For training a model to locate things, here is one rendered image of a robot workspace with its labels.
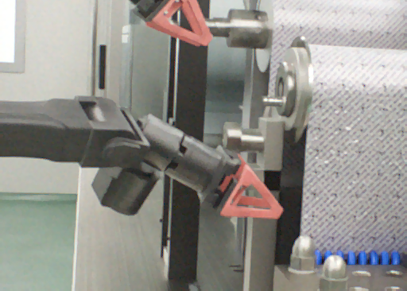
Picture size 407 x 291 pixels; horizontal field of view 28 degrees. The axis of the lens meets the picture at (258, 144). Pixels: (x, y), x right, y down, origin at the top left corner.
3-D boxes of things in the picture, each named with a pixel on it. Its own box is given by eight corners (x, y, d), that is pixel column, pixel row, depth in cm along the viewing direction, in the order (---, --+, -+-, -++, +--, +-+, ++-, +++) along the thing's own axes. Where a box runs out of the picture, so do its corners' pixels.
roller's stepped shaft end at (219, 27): (191, 35, 133) (191, 16, 133) (226, 37, 135) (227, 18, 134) (193, 35, 130) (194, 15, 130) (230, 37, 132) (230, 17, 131)
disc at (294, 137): (278, 133, 119) (285, 33, 117) (281, 133, 119) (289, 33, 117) (304, 152, 105) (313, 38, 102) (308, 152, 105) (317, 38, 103)
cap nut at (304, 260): (285, 266, 102) (287, 231, 101) (312, 266, 103) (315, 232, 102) (292, 274, 98) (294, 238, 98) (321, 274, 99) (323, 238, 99)
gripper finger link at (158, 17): (194, 62, 102) (138, 10, 100) (186, 61, 109) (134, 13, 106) (230, 22, 102) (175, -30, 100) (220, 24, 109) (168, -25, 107)
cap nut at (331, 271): (313, 289, 93) (315, 251, 92) (343, 289, 94) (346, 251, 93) (322, 299, 89) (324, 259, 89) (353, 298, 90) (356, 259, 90)
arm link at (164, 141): (139, 120, 97) (145, 103, 102) (113, 164, 99) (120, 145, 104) (189, 148, 98) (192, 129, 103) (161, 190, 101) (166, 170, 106)
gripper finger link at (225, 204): (269, 242, 100) (204, 207, 98) (261, 226, 107) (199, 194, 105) (297, 195, 100) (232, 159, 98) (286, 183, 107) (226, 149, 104)
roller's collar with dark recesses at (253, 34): (224, 47, 136) (226, 9, 136) (259, 48, 138) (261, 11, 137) (230, 47, 130) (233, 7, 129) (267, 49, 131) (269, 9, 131)
